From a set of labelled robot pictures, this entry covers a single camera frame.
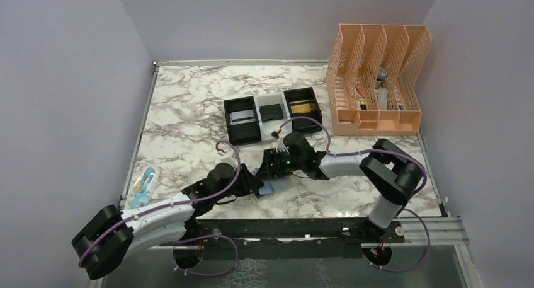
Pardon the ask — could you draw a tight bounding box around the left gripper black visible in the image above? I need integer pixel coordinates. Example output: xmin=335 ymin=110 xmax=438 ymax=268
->
xmin=213 ymin=163 xmax=264 ymax=202

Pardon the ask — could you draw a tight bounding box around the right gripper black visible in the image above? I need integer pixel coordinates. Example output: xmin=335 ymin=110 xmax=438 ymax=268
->
xmin=255 ymin=147 xmax=304 ymax=180

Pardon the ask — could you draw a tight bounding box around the black white card tray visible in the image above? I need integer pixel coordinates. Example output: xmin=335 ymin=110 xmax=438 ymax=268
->
xmin=223 ymin=88 xmax=322 ymax=146

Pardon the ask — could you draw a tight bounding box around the orange plastic desk organizer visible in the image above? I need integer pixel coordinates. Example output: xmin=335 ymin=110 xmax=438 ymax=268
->
xmin=326 ymin=24 xmax=431 ymax=136

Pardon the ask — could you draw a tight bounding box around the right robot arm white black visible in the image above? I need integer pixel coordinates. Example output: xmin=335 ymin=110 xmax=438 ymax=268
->
xmin=255 ymin=132 xmax=428 ymax=242

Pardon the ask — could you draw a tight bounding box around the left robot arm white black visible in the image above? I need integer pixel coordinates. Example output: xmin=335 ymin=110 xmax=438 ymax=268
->
xmin=71 ymin=163 xmax=264 ymax=280

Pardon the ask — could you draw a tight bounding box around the black card in tray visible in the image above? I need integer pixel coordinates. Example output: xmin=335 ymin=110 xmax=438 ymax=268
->
xmin=259 ymin=104 xmax=284 ymax=122

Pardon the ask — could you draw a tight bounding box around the silver card in tray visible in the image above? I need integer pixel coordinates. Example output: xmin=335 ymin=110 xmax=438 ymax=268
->
xmin=229 ymin=109 xmax=256 ymax=125

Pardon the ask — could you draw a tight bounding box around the gold card in tray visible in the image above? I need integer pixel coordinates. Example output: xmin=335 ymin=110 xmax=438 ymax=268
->
xmin=290 ymin=103 xmax=314 ymax=114

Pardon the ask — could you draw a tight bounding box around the blue patterned sticker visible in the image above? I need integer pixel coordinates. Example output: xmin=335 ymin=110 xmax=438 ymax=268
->
xmin=127 ymin=164 xmax=161 ymax=209

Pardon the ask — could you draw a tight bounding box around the grey tape roll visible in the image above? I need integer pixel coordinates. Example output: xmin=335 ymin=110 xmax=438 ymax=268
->
xmin=375 ymin=67 xmax=387 ymax=88

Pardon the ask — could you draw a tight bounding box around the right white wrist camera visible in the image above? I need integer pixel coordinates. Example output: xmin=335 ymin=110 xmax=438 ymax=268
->
xmin=271 ymin=129 xmax=288 ymax=153

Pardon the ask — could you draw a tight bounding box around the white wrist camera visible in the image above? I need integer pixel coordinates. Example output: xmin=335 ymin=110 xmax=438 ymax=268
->
xmin=217 ymin=148 xmax=239 ymax=169
xmin=271 ymin=129 xmax=288 ymax=153

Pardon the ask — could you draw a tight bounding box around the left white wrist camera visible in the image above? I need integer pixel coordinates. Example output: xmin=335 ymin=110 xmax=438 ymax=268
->
xmin=217 ymin=148 xmax=239 ymax=169

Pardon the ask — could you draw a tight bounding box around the black metal base rail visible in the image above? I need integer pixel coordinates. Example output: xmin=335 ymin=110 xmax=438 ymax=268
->
xmin=99 ymin=217 xmax=468 ymax=262

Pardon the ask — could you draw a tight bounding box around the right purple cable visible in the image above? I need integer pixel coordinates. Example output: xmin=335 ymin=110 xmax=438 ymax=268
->
xmin=271 ymin=116 xmax=432 ymax=274

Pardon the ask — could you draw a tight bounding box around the purple cable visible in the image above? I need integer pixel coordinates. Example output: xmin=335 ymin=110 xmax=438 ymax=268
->
xmin=271 ymin=116 xmax=432 ymax=274
xmin=78 ymin=140 xmax=243 ymax=268

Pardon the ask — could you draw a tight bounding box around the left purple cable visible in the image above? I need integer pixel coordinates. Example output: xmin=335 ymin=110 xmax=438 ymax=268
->
xmin=78 ymin=140 xmax=243 ymax=268

